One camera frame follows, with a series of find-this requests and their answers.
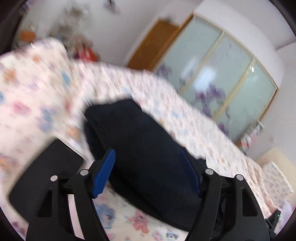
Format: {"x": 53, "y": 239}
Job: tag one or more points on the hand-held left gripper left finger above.
{"x": 104, "y": 173}

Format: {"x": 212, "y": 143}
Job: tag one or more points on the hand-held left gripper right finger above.
{"x": 190, "y": 172}

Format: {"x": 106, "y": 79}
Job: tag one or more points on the black pants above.
{"x": 148, "y": 157}

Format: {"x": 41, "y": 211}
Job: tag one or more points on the teddy bear printed pillow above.
{"x": 276, "y": 183}

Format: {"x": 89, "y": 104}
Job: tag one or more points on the black smartphone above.
{"x": 55, "y": 155}

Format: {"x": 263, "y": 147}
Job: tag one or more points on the cream headboard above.
{"x": 276, "y": 157}

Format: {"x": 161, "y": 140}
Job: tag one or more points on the clear tube of plush toys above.
{"x": 251, "y": 138}

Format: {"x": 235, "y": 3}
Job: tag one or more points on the teddy bear printed blanket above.
{"x": 41, "y": 97}

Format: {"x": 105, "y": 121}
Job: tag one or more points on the floral glass sliding wardrobe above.
{"x": 219, "y": 76}

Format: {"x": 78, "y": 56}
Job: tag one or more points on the wooden door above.
{"x": 152, "y": 44}

